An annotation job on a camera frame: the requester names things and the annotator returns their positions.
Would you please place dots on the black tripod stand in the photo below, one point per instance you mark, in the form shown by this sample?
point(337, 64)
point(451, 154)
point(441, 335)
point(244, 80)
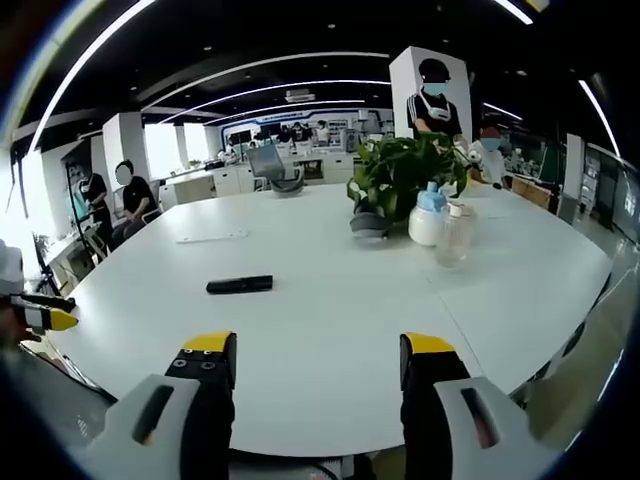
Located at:
point(75, 210)

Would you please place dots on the white cabinet counter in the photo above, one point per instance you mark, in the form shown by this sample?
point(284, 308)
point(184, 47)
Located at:
point(280, 170)

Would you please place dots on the black remote control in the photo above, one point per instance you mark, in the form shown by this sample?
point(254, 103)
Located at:
point(240, 284)

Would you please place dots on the white square pillar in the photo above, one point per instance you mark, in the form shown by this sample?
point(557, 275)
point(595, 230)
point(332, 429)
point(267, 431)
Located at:
point(431, 95)
point(127, 150)

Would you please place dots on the white neck-worn device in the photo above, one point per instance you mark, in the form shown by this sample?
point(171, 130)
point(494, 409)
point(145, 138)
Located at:
point(439, 108)

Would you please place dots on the clear plastic bottle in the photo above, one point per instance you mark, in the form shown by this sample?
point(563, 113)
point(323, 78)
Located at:
point(454, 239)

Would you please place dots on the ceiling air conditioner unit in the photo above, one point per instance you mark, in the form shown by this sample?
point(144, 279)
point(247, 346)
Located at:
point(300, 95)

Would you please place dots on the white table cover plate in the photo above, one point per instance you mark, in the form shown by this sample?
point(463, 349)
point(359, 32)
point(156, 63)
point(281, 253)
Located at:
point(212, 234)

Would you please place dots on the green potted plant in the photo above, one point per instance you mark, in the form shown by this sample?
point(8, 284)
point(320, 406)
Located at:
point(405, 175)

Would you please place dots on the white bottle with blue cap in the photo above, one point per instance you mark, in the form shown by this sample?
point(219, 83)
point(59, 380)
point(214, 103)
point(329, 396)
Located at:
point(426, 220)

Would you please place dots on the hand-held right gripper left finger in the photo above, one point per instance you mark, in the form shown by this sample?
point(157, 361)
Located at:
point(165, 420)

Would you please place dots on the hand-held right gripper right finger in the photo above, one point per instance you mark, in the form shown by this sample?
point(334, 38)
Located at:
point(450, 415)

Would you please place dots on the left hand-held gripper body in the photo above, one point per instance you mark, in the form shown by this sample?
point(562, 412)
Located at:
point(10, 270)

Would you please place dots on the grey office chair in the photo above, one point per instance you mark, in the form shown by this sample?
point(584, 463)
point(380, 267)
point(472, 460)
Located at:
point(278, 175)

